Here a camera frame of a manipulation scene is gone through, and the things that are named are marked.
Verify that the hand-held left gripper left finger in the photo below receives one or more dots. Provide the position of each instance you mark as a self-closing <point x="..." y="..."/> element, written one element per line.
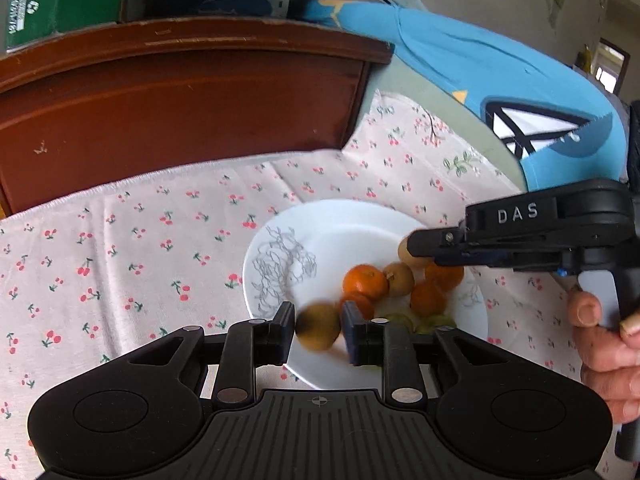
<point x="281" y="332"/>

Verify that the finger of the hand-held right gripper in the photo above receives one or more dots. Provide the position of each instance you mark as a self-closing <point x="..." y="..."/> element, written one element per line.
<point x="440" y="244"/>

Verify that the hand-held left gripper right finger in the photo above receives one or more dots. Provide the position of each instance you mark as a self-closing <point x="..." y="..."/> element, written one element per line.
<point x="352" y="335"/>

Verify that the orange mandarin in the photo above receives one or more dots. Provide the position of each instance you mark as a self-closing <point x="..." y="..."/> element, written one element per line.
<point x="427" y="299"/>
<point x="365" y="282"/>
<point x="447" y="277"/>
<point x="365" y="305"/>

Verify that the brown round fruit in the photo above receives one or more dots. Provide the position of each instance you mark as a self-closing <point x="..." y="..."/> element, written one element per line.
<point x="400" y="280"/>
<point x="318" y="327"/>
<point x="404" y="255"/>

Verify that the green jujube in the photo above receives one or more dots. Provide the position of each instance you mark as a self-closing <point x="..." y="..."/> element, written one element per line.
<point x="437" y="321"/>
<point x="397" y="319"/>

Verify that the white oval plate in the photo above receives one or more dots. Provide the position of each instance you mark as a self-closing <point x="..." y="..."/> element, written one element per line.
<point x="325" y="225"/>

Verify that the person's right hand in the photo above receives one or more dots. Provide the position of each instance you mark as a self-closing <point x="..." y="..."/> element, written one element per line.
<point x="610" y="370"/>

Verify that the grey green cushion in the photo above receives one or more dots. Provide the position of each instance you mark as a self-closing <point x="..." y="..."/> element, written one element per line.
<point x="425" y="85"/>

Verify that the cherry print tablecloth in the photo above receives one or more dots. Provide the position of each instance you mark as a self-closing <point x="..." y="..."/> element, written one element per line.
<point x="125" y="260"/>

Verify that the blue printed cushion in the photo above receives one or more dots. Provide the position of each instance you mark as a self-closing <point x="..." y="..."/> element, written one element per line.
<point x="475" y="60"/>

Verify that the brown wooden headboard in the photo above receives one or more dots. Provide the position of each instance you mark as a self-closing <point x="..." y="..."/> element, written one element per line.
<point x="200" y="110"/>

